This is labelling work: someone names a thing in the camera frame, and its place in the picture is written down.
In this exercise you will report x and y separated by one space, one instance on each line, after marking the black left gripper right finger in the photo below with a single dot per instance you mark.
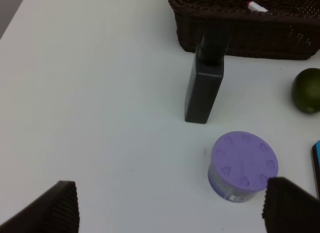
289 209

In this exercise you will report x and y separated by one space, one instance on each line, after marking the dark brown wicker basket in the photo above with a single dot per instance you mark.
290 30

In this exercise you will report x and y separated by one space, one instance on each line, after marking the purple lid round can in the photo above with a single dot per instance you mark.
241 164

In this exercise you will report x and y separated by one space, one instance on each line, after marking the blue whiteboard eraser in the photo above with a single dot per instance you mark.
315 157

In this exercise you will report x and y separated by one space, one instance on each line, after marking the green lime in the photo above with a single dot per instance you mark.
305 91

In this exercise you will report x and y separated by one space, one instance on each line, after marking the white red marker pen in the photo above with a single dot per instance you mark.
254 7

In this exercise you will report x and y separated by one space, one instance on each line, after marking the dark green pump bottle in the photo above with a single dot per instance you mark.
206 75

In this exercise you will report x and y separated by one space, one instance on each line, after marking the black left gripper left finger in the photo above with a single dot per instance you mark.
55 211

